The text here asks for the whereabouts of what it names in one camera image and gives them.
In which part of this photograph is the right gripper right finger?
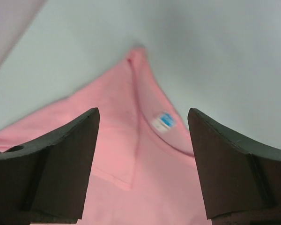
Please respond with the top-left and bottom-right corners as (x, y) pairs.
(188, 108), (281, 225)

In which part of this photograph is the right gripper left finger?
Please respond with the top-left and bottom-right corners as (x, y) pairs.
(0, 108), (100, 225)

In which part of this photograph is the pink t shirt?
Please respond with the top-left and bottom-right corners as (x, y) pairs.
(0, 47), (208, 225)

